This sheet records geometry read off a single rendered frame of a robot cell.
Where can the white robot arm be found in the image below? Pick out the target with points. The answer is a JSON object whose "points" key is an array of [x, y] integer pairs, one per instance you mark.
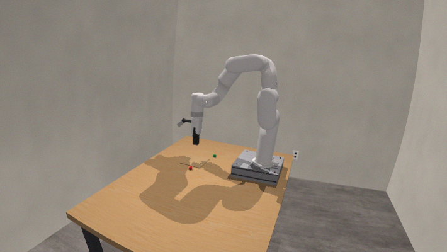
{"points": [[266, 101]]}

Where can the tan mat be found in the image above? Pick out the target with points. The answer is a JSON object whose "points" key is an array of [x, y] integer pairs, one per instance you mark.
{"points": [[194, 161]]}

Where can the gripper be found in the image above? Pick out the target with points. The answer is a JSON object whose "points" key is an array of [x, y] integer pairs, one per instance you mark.
{"points": [[197, 127]]}

